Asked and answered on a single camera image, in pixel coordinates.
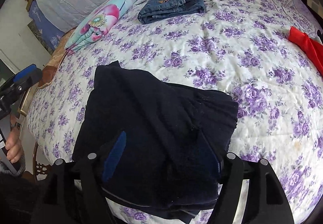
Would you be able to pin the purple floral white bedspread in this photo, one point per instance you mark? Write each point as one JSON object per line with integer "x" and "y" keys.
{"x": 240, "y": 47}

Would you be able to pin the folded blue jeans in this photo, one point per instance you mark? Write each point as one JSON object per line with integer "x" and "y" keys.
{"x": 155, "y": 10}

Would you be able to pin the dark navy pants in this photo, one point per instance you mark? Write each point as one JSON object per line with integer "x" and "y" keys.
{"x": 163, "y": 168}

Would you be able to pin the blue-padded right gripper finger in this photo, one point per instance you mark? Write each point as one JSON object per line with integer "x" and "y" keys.
{"x": 114, "y": 157}
{"x": 215, "y": 162}
{"x": 28, "y": 77}

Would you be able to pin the floral turquoise pink folded cloth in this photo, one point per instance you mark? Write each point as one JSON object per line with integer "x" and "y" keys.
{"x": 98, "y": 23}

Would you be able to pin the brown wooden bed frame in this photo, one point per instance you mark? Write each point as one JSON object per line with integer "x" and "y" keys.
{"x": 48, "y": 73}

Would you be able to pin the person's left hand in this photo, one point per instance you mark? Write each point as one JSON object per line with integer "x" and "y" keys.
{"x": 13, "y": 144}

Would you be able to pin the red fleece garment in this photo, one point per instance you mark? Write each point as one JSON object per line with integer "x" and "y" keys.
{"x": 310, "y": 47}

